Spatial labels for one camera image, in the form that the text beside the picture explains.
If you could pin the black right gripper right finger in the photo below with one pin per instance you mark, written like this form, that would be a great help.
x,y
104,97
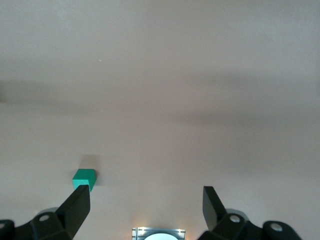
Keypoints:
x,y
215,215

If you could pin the green wooden block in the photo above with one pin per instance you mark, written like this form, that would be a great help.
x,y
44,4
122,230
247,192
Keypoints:
x,y
83,176

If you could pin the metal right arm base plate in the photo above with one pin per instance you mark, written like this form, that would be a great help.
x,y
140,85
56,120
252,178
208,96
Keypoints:
x,y
136,233

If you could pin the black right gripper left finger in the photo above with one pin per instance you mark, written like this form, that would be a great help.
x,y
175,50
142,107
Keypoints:
x,y
72,212

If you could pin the brown table cover sheet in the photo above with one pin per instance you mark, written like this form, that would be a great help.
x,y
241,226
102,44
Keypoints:
x,y
160,112

